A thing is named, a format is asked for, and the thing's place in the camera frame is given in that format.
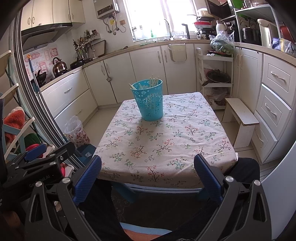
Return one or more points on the green bottle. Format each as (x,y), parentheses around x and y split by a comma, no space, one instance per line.
(152,34)

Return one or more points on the red towel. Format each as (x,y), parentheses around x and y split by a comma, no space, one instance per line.
(15,122)

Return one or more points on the pot with glass lid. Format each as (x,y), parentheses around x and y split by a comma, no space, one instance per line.
(218,77)

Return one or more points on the cream lower kitchen cabinets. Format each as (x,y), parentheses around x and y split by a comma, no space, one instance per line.
(143,67)

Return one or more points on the person's black trousers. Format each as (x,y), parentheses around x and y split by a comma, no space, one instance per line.
(161,217)

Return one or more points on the blue folding table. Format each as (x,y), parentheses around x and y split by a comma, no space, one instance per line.
(124,192)

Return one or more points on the white rice cooker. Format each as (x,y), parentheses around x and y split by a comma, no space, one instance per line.
(203,12)

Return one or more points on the blue cardboard box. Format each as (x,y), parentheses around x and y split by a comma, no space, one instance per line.
(86,153)

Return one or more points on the white hanging door bin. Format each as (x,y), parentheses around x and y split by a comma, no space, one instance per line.
(177,53)

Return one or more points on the white storage trolley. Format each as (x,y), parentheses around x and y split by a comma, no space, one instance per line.
(215,58)

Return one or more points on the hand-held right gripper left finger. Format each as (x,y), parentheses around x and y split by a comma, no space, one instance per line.
(87,178)

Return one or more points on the floral trash bin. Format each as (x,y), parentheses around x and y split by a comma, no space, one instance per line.
(77,136)

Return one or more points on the black cooking pot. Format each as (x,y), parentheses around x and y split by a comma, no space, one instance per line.
(251,36)

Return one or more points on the wooden cutting board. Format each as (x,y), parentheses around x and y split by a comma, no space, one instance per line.
(100,48)

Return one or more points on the white wooden stool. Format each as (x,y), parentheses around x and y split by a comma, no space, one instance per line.
(242,113)

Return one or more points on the white wooden shelf rack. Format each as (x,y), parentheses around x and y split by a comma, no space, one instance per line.
(20,129)

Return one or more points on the black frying pan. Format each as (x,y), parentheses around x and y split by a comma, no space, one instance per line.
(77,64)

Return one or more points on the metal whistling kettle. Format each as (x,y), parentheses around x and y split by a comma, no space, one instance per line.
(59,67)

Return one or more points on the patterned mug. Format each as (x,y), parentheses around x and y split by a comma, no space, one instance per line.
(201,36)

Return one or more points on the black microwave oven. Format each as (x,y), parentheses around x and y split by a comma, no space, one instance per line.
(219,9)

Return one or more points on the wall utensil rack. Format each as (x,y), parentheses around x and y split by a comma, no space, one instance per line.
(85,46)

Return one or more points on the black wok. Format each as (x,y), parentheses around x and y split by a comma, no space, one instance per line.
(42,77)

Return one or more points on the white metal shelf rack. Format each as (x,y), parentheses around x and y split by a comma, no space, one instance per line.
(254,10)

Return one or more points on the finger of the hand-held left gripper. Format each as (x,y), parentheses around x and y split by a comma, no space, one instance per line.
(62,151)
(34,152)

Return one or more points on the dish rack with red dishes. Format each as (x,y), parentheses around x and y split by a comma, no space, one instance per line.
(203,26)

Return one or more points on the cream upper cabinets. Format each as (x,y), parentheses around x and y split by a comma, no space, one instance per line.
(53,11)

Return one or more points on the black filter tap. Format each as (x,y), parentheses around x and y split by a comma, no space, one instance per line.
(186,30)

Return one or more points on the red pot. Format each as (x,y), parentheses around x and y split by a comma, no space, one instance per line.
(288,33)

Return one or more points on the cream thermos pot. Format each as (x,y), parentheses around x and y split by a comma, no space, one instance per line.
(266,32)

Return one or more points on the orange blue striped cloth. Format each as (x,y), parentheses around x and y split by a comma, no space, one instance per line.
(143,234)

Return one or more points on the grey sliding door frame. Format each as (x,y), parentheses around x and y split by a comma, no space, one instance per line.
(34,104)

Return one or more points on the floral white tablecloth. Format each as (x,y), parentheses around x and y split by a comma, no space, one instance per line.
(161,143)

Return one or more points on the wall water heater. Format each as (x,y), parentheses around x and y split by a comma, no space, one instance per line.
(106,8)

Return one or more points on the white carafe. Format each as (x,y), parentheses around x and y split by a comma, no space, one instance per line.
(220,27)

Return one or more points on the bundle of pale chopsticks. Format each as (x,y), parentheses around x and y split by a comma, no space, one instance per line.
(152,83)

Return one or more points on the blue perforated plastic basket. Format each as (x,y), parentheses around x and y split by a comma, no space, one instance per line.
(148,104)

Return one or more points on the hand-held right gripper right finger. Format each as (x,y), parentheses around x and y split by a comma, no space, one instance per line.
(208,178)

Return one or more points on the kitchen window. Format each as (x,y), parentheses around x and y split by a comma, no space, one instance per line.
(159,16)

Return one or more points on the blue package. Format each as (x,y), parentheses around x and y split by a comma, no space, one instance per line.
(281,45)

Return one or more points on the bag of green vegetables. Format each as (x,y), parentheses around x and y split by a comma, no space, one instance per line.
(222,45)

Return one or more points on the grey range hood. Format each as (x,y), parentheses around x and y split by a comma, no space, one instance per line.
(44,34)

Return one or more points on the chrome sink faucet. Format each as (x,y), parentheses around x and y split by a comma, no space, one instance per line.
(170,30)

